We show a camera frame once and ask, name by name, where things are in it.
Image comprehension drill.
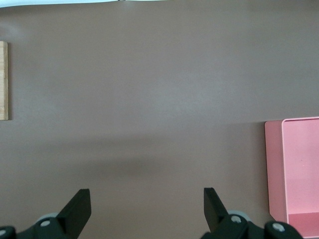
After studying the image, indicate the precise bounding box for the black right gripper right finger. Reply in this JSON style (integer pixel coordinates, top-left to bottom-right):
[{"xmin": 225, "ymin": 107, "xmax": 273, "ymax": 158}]
[{"xmin": 200, "ymin": 187, "xmax": 304, "ymax": 239}]

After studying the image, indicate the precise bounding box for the pink plastic bin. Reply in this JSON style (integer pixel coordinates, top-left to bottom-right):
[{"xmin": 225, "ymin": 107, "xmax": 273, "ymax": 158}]
[{"xmin": 264, "ymin": 116, "xmax": 319, "ymax": 239}]

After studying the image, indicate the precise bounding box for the wooden cutting board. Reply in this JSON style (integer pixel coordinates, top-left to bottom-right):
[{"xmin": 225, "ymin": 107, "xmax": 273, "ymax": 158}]
[{"xmin": 0, "ymin": 41, "xmax": 9, "ymax": 121}]

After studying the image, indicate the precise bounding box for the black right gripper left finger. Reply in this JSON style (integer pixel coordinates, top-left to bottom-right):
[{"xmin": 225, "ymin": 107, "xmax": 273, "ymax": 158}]
[{"xmin": 0, "ymin": 188, "xmax": 92, "ymax": 239}]

